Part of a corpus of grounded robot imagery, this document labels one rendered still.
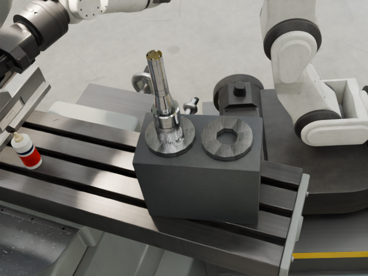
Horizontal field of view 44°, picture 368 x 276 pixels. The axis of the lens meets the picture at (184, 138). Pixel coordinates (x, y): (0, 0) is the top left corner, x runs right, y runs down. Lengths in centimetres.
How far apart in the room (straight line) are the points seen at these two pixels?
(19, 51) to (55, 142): 29
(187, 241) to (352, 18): 230
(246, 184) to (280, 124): 82
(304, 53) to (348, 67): 152
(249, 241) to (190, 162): 22
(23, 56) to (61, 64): 198
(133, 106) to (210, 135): 66
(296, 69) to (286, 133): 41
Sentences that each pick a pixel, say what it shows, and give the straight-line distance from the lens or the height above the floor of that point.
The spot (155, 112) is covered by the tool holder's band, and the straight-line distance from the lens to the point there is 74.
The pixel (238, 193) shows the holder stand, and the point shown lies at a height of 108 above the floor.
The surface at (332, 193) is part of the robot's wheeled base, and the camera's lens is 144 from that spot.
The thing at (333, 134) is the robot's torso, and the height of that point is 69.
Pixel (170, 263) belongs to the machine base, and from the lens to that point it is 173.
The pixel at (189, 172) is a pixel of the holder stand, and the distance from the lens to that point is 77.
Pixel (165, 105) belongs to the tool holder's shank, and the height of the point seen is 125.
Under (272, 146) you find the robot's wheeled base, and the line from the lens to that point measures 152.
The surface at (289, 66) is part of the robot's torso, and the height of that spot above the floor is 98.
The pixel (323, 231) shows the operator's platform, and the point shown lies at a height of 40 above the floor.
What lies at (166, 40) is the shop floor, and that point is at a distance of 286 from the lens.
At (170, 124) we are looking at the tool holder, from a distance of 74.
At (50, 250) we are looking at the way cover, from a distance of 103.
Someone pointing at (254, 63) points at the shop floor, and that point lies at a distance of 264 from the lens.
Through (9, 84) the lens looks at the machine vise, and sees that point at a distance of 121.
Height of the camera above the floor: 177
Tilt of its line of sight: 51 degrees down
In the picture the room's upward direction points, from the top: 10 degrees counter-clockwise
